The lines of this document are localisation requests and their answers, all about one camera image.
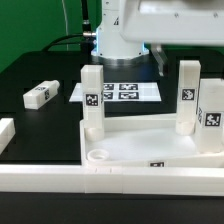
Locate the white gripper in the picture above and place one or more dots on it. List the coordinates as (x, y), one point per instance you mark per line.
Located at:
(178, 22)

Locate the white desk top tray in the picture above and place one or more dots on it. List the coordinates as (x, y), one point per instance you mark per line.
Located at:
(144, 141)

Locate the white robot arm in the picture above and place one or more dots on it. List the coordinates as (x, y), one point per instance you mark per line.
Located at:
(111, 47)

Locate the white front obstacle bar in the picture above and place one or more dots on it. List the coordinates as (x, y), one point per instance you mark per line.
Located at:
(125, 180)

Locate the white left obstacle block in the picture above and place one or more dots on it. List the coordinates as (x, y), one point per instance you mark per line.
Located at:
(7, 132)

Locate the white marker base plate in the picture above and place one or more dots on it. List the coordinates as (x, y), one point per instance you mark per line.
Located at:
(125, 92)

